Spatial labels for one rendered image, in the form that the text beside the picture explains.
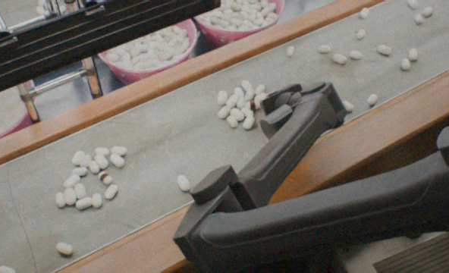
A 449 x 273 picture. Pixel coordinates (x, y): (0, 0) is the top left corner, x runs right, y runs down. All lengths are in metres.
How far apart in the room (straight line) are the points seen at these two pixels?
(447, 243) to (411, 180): 0.96
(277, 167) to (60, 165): 0.56
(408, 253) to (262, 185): 0.71
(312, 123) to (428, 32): 0.72
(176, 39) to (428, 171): 1.03
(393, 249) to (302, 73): 0.49
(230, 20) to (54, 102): 0.52
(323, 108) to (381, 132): 0.29
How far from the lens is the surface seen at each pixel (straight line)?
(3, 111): 1.32
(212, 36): 1.42
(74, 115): 1.21
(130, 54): 1.37
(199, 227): 0.60
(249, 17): 1.46
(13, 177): 1.17
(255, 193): 0.70
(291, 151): 0.79
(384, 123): 1.19
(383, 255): 1.34
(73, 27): 0.89
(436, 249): 1.39
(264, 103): 1.09
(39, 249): 1.06
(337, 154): 1.11
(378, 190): 0.47
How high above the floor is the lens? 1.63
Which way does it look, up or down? 50 degrees down
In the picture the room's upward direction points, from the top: 1 degrees counter-clockwise
